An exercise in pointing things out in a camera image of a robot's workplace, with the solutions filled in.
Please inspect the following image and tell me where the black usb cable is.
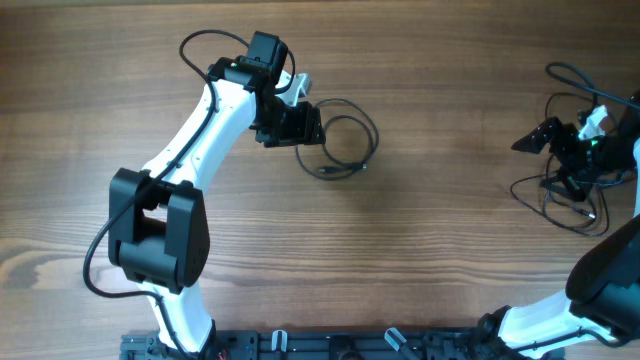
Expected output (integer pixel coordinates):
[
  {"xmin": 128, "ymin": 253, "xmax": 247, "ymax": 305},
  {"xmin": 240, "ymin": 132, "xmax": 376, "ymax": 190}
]
[{"xmin": 293, "ymin": 97, "xmax": 380, "ymax": 182}]

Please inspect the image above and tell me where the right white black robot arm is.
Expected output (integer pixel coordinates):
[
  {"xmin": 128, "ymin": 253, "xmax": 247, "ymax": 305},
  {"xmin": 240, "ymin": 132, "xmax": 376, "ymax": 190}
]
[{"xmin": 469, "ymin": 95, "xmax": 639, "ymax": 359}]

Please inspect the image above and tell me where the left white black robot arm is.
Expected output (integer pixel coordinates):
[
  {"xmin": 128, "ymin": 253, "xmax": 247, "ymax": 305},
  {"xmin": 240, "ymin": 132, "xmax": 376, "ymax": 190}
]
[{"xmin": 100, "ymin": 32, "xmax": 326, "ymax": 359}]

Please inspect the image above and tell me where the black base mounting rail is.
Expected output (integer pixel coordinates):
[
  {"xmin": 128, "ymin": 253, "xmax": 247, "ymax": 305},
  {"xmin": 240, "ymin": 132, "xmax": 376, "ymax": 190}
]
[{"xmin": 118, "ymin": 327, "xmax": 566, "ymax": 360}]

